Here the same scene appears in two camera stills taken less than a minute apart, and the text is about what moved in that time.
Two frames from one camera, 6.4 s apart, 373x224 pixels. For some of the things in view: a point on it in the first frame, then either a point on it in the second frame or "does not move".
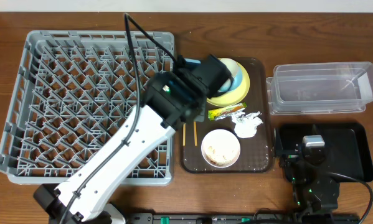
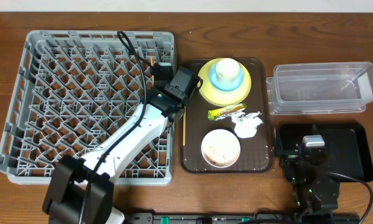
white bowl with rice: x=220 y=148 does not move
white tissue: x=246 y=125 does not move
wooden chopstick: x=184 y=134 does not move
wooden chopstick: x=195 y=133 to x=152 y=76
